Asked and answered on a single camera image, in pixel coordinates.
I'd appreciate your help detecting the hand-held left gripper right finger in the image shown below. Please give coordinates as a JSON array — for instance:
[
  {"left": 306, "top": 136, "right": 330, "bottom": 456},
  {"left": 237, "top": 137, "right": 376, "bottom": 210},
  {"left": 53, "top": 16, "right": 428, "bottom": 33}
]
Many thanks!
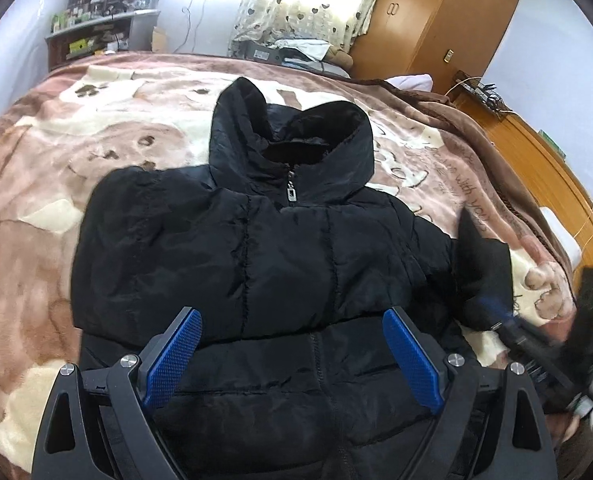
[{"left": 382, "top": 306, "right": 559, "bottom": 480}]

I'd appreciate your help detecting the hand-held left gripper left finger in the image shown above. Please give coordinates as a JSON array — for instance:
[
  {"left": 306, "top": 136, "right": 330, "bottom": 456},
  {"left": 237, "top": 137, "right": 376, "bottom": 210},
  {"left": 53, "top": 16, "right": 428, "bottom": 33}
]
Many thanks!
[{"left": 32, "top": 306, "right": 203, "bottom": 480}]

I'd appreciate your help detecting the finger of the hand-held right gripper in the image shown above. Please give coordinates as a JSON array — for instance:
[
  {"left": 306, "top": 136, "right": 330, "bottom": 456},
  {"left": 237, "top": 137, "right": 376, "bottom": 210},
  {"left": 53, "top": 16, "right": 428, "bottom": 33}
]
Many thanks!
[{"left": 472, "top": 297, "right": 567, "bottom": 361}]

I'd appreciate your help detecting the black puffer jacket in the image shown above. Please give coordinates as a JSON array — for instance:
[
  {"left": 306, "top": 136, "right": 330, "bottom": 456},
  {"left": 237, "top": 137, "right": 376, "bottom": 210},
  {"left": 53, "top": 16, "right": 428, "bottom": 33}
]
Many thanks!
[{"left": 70, "top": 77, "right": 514, "bottom": 480}]

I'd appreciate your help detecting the white mattress edge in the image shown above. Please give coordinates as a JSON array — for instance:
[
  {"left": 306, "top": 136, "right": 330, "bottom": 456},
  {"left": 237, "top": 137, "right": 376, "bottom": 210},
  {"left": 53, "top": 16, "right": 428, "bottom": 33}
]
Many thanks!
[{"left": 539, "top": 205, "right": 583, "bottom": 262}]

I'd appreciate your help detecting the brown bear printed blanket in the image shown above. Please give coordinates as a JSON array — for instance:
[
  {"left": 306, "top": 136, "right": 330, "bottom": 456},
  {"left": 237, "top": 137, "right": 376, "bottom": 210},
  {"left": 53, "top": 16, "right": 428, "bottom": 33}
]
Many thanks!
[{"left": 0, "top": 51, "right": 583, "bottom": 476}]

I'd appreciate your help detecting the power strip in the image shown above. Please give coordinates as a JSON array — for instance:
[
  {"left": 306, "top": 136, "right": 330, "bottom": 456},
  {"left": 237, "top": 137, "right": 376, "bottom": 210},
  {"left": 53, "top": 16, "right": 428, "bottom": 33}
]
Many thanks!
[{"left": 469, "top": 80, "right": 508, "bottom": 112}]

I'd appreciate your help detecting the white pillow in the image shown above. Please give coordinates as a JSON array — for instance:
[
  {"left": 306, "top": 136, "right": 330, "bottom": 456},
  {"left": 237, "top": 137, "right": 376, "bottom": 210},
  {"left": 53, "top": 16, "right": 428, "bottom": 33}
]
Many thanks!
[{"left": 386, "top": 74, "right": 434, "bottom": 92}]

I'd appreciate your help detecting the white folded cloth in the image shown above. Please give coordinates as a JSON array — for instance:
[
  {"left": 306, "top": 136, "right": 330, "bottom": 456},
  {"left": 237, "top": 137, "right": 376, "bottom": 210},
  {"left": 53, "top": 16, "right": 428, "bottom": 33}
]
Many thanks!
[{"left": 275, "top": 38, "right": 333, "bottom": 62}]

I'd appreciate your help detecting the wooden wardrobe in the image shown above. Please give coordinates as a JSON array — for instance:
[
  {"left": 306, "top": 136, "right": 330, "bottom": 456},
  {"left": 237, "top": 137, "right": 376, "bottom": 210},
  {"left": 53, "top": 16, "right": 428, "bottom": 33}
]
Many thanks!
[{"left": 349, "top": 0, "right": 527, "bottom": 96}]

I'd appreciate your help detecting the cluttered corner shelf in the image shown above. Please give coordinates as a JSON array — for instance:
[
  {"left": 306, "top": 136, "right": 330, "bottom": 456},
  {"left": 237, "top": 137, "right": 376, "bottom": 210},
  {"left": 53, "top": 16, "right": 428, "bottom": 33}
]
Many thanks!
[{"left": 50, "top": 0, "right": 160, "bottom": 56}]

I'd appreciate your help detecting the heart print curtain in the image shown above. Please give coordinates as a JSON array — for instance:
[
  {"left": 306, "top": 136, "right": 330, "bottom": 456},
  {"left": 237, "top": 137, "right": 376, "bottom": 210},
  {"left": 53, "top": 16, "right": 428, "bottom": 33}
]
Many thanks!
[{"left": 233, "top": 0, "right": 393, "bottom": 54}]

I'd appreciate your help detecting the wooden bed frame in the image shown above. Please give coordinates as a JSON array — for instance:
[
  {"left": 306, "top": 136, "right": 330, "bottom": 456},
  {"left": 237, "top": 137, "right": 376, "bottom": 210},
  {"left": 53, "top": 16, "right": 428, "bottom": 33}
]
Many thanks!
[{"left": 446, "top": 89, "right": 593, "bottom": 281}]

